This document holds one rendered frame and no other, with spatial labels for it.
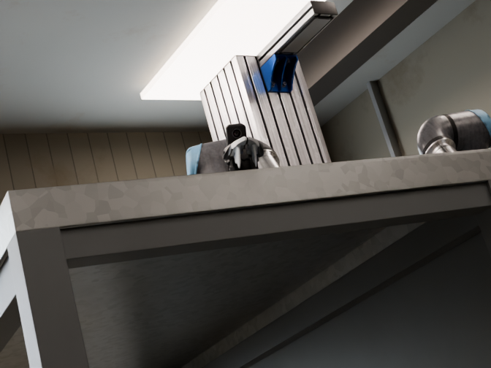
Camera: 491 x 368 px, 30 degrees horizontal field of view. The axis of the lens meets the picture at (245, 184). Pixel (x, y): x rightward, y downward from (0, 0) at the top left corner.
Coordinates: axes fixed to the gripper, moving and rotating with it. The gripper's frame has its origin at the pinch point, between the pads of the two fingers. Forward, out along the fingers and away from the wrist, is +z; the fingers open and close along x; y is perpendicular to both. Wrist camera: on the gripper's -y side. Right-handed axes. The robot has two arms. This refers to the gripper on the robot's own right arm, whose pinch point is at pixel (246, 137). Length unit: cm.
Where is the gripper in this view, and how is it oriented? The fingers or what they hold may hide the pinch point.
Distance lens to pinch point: 197.5
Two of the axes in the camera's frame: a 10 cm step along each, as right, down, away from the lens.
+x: -9.9, 0.9, -1.2
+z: 0.9, -3.5, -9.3
